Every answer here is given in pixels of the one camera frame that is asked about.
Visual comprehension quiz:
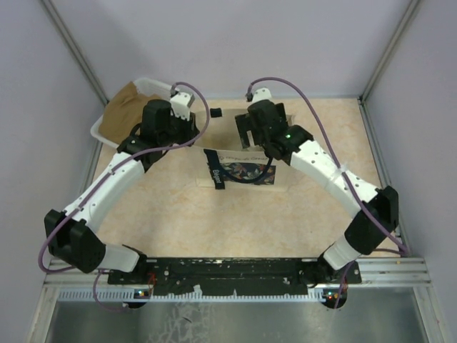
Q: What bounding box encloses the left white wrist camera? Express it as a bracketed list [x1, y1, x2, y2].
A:
[170, 91, 194, 121]

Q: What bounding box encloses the purple cable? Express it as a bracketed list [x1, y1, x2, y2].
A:
[244, 76, 408, 310]
[38, 81, 209, 314]

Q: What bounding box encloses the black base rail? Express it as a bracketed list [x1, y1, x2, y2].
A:
[108, 255, 361, 308]

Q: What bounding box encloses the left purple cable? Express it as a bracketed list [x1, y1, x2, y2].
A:
[38, 81, 209, 314]

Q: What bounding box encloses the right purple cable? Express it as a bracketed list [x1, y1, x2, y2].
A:
[244, 76, 408, 310]

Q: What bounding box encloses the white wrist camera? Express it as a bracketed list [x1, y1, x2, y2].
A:
[170, 91, 194, 121]
[245, 87, 272, 104]

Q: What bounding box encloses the beige canvas bag floral pocket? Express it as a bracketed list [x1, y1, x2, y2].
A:
[194, 106, 298, 192]

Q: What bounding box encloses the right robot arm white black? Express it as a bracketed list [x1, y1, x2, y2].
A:
[235, 100, 399, 283]

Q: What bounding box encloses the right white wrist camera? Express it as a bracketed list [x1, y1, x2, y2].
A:
[245, 87, 272, 104]

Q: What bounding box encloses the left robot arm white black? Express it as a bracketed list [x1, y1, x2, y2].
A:
[42, 93, 199, 284]

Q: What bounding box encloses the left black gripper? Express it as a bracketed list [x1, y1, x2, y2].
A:
[159, 106, 200, 148]

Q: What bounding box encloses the brown cloth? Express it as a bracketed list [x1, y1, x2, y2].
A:
[99, 82, 160, 144]

